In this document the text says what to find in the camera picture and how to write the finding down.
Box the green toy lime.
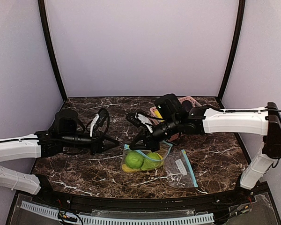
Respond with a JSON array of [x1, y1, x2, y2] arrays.
[[125, 151, 144, 169], [140, 152, 163, 171]]

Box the clear zip bag yellow slider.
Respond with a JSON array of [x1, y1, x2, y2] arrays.
[[121, 141, 173, 173]]

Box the small yellow toy lemon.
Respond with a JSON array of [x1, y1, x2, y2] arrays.
[[121, 164, 141, 173]]

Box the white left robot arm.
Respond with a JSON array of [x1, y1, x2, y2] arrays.
[[0, 108, 119, 196]]

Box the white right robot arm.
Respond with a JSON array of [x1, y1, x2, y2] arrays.
[[126, 94, 281, 190]]

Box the clear zip bag on table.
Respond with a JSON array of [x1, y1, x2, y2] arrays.
[[164, 150, 198, 188]]

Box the dark purple toy fruit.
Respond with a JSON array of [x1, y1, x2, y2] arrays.
[[182, 100, 193, 112]]

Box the yellow toy banana piece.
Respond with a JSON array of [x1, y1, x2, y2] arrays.
[[154, 110, 162, 118]]

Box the pink perforated plastic basket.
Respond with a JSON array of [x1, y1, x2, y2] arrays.
[[152, 94, 201, 141]]

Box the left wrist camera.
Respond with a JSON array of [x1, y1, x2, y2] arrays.
[[86, 108, 110, 138]]

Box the black front frame rail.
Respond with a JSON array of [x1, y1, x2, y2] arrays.
[[11, 182, 272, 214]]

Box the white slotted cable duct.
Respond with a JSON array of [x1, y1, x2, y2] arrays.
[[21, 201, 214, 225]]

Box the black left corner frame post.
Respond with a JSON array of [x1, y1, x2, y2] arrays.
[[37, 0, 68, 102]]

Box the black corner frame post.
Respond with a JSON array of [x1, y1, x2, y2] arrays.
[[217, 0, 246, 101], [37, 0, 68, 102]]

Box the black right corner frame post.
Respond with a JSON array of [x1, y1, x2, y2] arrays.
[[217, 0, 246, 101]]

